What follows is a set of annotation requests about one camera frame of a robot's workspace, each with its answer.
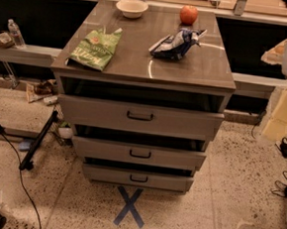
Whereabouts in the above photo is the blue chip bag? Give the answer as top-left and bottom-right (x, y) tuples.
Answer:
(148, 28), (207, 60)

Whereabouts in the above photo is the white paper bowl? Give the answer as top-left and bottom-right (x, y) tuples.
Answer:
(116, 0), (148, 19)

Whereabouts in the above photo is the green chip bag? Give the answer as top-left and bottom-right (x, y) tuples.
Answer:
(65, 27), (123, 71)

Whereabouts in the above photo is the bowl on side shelf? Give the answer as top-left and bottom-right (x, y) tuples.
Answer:
(0, 31), (14, 49)

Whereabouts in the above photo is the black power adapter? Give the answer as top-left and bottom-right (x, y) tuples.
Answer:
(280, 138), (287, 159)

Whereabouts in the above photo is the red apple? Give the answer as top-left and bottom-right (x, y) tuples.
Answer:
(180, 5), (198, 25)

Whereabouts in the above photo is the grey drawer cabinet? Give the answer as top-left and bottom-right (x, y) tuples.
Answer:
(50, 3), (236, 178)

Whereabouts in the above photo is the top grey drawer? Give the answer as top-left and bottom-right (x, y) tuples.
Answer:
(58, 94), (224, 141)

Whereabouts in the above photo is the grey drawer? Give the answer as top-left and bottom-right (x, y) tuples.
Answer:
(82, 164), (194, 193)
(58, 94), (224, 141)
(73, 136), (206, 170)

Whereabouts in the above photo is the middle grey drawer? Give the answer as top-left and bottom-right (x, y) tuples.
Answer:
(73, 136), (206, 170)

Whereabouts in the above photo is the blue tape cross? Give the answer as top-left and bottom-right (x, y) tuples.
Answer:
(113, 186), (144, 229)

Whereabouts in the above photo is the bottom grey drawer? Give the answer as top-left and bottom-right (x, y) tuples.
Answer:
(82, 164), (194, 193)

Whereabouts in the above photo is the small white pot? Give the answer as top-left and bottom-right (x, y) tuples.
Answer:
(57, 121), (73, 140)

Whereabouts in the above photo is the crumpled snack wrapper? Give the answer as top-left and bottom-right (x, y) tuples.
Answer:
(26, 79), (57, 103)

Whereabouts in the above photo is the grey side shelf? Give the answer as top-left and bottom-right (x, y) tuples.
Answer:
(0, 45), (61, 68)

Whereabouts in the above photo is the clear water bottle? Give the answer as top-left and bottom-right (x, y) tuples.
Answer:
(8, 19), (26, 49)

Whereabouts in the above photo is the black tripod leg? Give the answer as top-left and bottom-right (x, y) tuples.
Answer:
(18, 110), (58, 171)

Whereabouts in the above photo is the black floor cable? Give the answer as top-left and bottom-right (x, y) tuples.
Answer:
(0, 131), (50, 229)

